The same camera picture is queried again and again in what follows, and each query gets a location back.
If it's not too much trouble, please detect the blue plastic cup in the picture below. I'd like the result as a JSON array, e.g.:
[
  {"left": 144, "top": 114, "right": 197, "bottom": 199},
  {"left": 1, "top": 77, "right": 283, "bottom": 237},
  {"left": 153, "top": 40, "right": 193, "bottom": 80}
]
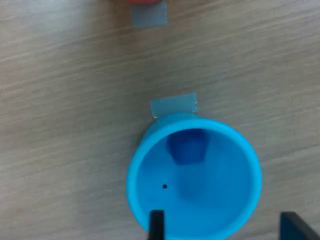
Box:
[{"left": 125, "top": 112, "right": 263, "bottom": 240}]

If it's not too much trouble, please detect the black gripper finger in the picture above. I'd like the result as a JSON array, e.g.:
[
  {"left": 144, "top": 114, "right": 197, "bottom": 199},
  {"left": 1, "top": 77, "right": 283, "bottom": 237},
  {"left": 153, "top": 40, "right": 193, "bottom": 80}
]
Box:
[
  {"left": 147, "top": 209, "right": 166, "bottom": 240},
  {"left": 279, "top": 211, "right": 320, "bottom": 240}
]

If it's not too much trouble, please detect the blue cube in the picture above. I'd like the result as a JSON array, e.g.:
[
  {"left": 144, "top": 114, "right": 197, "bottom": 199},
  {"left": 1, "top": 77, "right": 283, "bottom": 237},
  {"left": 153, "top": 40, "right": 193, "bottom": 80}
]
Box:
[{"left": 166, "top": 128, "right": 208, "bottom": 166}]

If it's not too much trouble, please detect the red plastic cup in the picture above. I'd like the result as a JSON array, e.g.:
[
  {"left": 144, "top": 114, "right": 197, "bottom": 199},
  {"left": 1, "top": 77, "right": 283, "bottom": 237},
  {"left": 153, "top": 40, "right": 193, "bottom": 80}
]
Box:
[{"left": 127, "top": 0, "right": 161, "bottom": 5}]

